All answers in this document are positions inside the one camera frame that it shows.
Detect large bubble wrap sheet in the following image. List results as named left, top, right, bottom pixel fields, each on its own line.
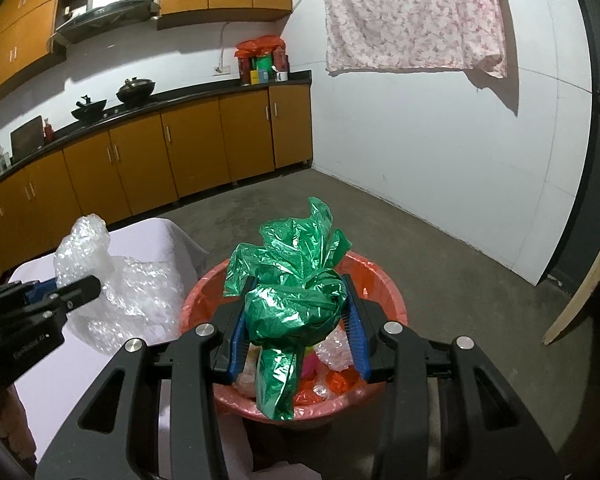
left=313, top=325, right=358, bottom=393

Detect red bottle on counter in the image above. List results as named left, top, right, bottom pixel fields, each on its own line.
left=43, top=118, right=55, bottom=144

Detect black countertop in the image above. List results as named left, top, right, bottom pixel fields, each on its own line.
left=0, top=70, right=313, bottom=183

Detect range hood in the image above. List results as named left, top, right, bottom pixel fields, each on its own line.
left=51, top=0, right=161, bottom=49

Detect dark cutting board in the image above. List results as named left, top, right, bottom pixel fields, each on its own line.
left=10, top=116, right=45, bottom=162

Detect lilac quilted tablecloth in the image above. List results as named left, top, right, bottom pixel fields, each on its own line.
left=12, top=214, right=208, bottom=457

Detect lower wooden kitchen cabinets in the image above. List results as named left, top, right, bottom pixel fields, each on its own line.
left=0, top=84, right=313, bottom=278

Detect black wok with handle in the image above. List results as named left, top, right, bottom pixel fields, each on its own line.
left=71, top=96, right=107, bottom=124

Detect person's left hand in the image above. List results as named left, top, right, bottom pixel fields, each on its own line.
left=0, top=385, right=36, bottom=460

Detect cream wooden furniture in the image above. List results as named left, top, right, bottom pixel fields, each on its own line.
left=542, top=251, right=600, bottom=346

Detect pink floral hanging cloth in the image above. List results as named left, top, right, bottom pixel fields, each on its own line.
left=323, top=0, right=508, bottom=79

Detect black lidded pot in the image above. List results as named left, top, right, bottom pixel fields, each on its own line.
left=116, top=77, right=156, bottom=106

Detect small bubble wrap piece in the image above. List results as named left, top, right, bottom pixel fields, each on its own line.
left=54, top=214, right=184, bottom=356

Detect red bag over condiments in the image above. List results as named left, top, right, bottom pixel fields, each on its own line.
left=234, top=35, right=286, bottom=58

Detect shiny green plastic bag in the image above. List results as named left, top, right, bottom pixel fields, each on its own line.
left=223, top=197, right=351, bottom=422

